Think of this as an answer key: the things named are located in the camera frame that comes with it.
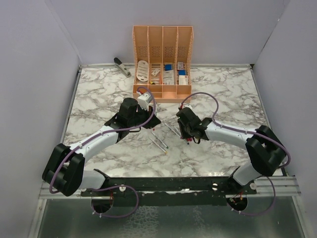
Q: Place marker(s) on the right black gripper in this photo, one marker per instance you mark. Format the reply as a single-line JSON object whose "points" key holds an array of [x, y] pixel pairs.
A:
{"points": [[184, 135]]}

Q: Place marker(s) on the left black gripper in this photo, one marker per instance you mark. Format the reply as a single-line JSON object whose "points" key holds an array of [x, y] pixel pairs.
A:
{"points": [[153, 123]]}

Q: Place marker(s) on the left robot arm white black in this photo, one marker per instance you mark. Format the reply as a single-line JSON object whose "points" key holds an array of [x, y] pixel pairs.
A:
{"points": [[65, 172]]}

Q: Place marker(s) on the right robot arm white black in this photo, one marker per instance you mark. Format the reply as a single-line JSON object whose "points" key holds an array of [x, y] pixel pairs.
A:
{"points": [[265, 151]]}

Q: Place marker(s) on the yellow tip pen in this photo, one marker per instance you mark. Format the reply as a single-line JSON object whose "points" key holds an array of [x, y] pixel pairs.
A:
{"points": [[157, 145]]}

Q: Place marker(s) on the oval barcode card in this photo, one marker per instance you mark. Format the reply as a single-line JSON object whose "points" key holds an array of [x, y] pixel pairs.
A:
{"points": [[142, 73]]}

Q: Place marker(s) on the white label box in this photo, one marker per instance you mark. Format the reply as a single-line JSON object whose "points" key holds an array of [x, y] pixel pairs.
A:
{"points": [[183, 80]]}

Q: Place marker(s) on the black grey stapler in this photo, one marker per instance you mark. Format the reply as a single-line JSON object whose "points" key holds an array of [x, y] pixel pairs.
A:
{"points": [[119, 65]]}

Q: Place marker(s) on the white paper packet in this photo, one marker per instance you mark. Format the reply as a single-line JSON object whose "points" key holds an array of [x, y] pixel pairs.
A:
{"points": [[168, 77]]}

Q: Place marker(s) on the blue eraser box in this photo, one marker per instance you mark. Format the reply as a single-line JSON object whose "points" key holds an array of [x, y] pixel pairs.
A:
{"points": [[168, 67]]}

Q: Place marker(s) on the orange desk organizer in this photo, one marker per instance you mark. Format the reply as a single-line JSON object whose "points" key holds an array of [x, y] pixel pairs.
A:
{"points": [[160, 45]]}

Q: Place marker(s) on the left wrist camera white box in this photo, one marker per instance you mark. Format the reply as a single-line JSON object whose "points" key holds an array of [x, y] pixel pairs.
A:
{"points": [[144, 101]]}

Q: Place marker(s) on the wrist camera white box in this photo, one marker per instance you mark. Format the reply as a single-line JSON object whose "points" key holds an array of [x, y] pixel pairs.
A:
{"points": [[144, 101], [187, 106]]}

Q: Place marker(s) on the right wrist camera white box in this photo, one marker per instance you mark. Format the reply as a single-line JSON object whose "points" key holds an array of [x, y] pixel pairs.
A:
{"points": [[187, 106]]}

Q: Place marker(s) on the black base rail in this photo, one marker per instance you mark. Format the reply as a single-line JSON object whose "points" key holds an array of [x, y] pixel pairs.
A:
{"points": [[169, 191]]}

